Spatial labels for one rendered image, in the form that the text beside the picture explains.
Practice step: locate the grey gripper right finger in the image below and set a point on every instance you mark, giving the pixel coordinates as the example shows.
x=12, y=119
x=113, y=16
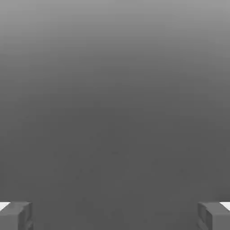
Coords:
x=217, y=217

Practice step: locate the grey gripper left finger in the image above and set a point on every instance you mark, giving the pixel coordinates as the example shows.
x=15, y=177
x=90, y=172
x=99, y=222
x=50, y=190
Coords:
x=12, y=216

